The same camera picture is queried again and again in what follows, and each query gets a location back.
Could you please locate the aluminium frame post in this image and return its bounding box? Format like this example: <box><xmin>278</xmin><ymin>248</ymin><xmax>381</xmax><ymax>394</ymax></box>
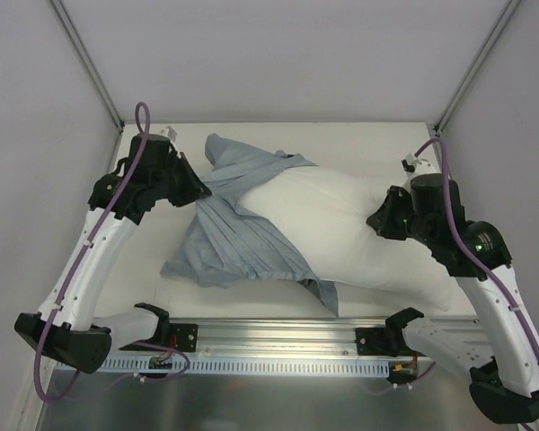
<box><xmin>47</xmin><ymin>0</ymin><xmax>125</xmax><ymax>131</ymax></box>
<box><xmin>431</xmin><ymin>0</ymin><xmax>524</xmax><ymax>136</ymax></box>

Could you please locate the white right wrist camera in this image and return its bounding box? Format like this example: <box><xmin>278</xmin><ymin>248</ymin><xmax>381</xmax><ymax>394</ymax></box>
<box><xmin>402</xmin><ymin>154</ymin><xmax>438</xmax><ymax>180</ymax></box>

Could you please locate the left aluminium frame post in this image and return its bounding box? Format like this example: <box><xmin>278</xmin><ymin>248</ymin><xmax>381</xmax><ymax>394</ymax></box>
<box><xmin>47</xmin><ymin>0</ymin><xmax>125</xmax><ymax>131</ymax></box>

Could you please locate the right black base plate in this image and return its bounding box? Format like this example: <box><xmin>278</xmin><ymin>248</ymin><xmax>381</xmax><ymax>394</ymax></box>
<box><xmin>355</xmin><ymin>327</ymin><xmax>394</xmax><ymax>356</ymax></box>

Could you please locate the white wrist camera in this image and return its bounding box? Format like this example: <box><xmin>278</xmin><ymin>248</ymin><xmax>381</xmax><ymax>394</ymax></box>
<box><xmin>402</xmin><ymin>154</ymin><xmax>438</xmax><ymax>180</ymax></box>
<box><xmin>159</xmin><ymin>126</ymin><xmax>177</xmax><ymax>143</ymax></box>

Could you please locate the right aluminium frame post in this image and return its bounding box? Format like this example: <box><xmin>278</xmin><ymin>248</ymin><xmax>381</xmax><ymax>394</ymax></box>
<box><xmin>431</xmin><ymin>0</ymin><xmax>524</xmax><ymax>136</ymax></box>

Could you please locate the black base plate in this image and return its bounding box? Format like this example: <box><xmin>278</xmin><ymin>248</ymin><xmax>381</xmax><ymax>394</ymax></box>
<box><xmin>355</xmin><ymin>327</ymin><xmax>394</xmax><ymax>356</ymax></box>
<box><xmin>169</xmin><ymin>322</ymin><xmax>199</xmax><ymax>353</ymax></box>

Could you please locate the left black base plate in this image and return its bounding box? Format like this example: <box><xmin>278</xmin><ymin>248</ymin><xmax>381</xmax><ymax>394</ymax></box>
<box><xmin>169</xmin><ymin>322</ymin><xmax>199</xmax><ymax>353</ymax></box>

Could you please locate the white slotted cable duct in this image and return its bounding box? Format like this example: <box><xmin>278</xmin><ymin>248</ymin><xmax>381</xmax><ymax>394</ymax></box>
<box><xmin>99</xmin><ymin>355</ymin><xmax>390</xmax><ymax>378</ymax></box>

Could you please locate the aluminium mounting rail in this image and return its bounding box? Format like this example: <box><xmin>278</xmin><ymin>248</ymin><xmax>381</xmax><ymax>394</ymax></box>
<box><xmin>171</xmin><ymin>318</ymin><xmax>385</xmax><ymax>358</ymax></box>

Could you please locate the white pillow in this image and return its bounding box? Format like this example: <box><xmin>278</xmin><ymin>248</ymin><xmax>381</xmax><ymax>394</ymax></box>
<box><xmin>239</xmin><ymin>166</ymin><xmax>455</xmax><ymax>312</ymax></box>

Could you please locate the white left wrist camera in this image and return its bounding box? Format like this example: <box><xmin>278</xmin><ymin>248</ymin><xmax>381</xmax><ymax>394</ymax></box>
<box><xmin>159</xmin><ymin>126</ymin><xmax>177</xmax><ymax>143</ymax></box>

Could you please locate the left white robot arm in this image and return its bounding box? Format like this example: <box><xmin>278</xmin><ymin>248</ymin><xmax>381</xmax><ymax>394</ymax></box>
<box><xmin>14</xmin><ymin>134</ymin><xmax>211</xmax><ymax>374</ymax></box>

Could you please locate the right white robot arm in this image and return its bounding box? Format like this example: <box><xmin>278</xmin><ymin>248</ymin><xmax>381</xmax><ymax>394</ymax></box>
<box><xmin>367</xmin><ymin>173</ymin><xmax>539</xmax><ymax>427</ymax></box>

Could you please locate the grey striped pillowcase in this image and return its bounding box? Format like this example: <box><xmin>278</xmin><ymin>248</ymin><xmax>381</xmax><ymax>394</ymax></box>
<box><xmin>160</xmin><ymin>134</ymin><xmax>339</xmax><ymax>314</ymax></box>

